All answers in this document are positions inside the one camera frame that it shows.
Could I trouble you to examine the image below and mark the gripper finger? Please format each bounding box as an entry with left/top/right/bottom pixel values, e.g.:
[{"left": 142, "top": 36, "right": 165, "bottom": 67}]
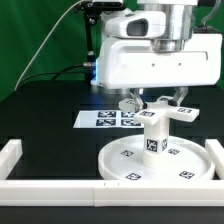
[
  {"left": 130, "top": 88, "right": 147, "bottom": 112},
  {"left": 168, "top": 87, "right": 188, "bottom": 106}
]

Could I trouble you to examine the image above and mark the white cross-shaped table base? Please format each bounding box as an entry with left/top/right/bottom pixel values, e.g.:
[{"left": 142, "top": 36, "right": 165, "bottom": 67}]
[{"left": 119, "top": 98, "right": 199, "bottom": 126}]

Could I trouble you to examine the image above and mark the black cable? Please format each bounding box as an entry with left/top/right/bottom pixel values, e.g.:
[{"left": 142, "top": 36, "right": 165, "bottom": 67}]
[{"left": 19, "top": 63, "right": 96, "bottom": 88}]

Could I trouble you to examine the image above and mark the white cable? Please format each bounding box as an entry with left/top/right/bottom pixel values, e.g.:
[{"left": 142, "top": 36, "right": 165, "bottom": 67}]
[{"left": 13, "top": 0, "right": 84, "bottom": 92}]

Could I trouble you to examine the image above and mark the white sheet with markers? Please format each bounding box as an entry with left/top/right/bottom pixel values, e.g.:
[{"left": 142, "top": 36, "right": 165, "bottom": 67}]
[{"left": 73, "top": 110, "right": 143, "bottom": 128}]

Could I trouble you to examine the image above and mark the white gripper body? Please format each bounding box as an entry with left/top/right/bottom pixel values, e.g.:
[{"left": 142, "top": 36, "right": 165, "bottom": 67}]
[{"left": 99, "top": 11, "right": 222, "bottom": 89}]

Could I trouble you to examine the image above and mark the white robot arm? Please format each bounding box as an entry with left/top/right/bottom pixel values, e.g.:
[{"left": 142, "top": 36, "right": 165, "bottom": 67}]
[{"left": 92, "top": 0, "right": 222, "bottom": 112}]

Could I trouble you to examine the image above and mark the white U-shaped fence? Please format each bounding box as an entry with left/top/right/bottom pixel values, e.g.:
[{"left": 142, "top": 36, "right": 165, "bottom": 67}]
[{"left": 0, "top": 139, "right": 224, "bottom": 207}]

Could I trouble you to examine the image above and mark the white round table top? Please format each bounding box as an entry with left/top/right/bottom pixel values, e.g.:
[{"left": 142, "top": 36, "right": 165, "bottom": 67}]
[{"left": 98, "top": 135, "right": 215, "bottom": 181}]

